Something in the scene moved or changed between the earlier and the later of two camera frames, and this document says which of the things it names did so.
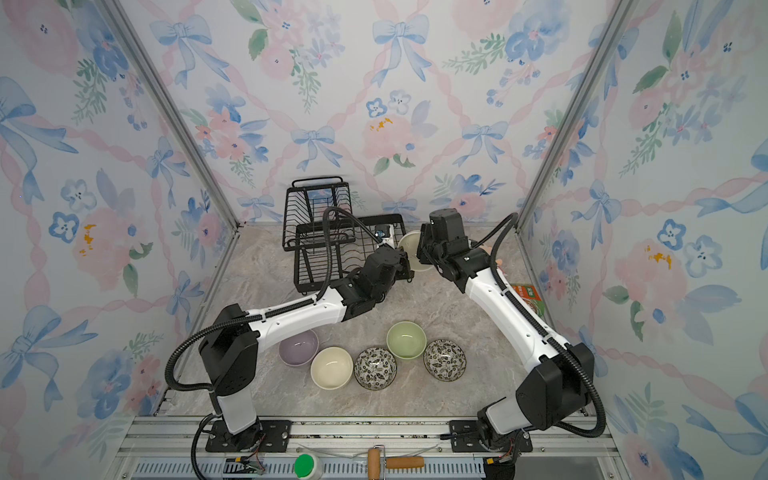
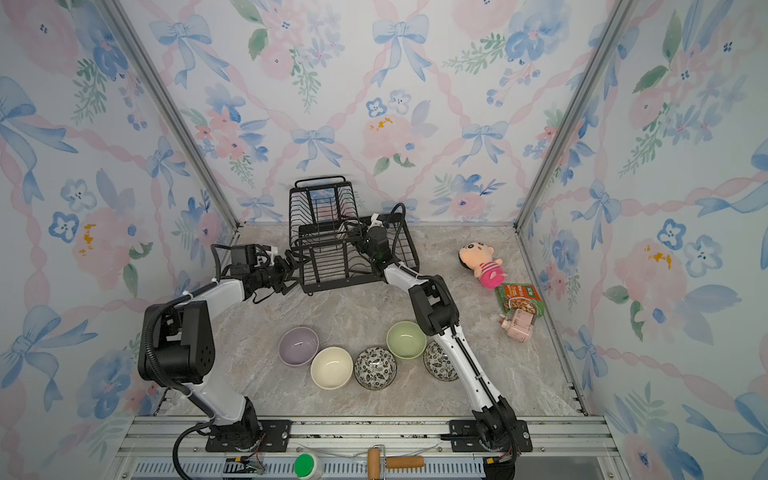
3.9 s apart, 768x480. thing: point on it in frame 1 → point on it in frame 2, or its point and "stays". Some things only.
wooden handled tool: (390, 462) stays
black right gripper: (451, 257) → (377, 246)
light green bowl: (406, 340) stays
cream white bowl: (331, 368) stays
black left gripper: (405, 274) → (287, 272)
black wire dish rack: (327, 239) stays
